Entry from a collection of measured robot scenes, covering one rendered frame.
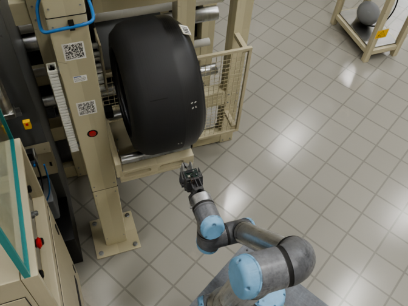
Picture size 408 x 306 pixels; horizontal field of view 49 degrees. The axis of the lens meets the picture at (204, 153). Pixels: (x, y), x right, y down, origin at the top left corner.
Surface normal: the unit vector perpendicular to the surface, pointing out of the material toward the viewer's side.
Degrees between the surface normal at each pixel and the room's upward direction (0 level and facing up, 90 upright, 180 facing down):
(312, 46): 0
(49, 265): 0
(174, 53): 24
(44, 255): 0
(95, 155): 90
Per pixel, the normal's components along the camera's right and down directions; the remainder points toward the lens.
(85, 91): 0.33, 0.76
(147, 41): 0.11, -0.48
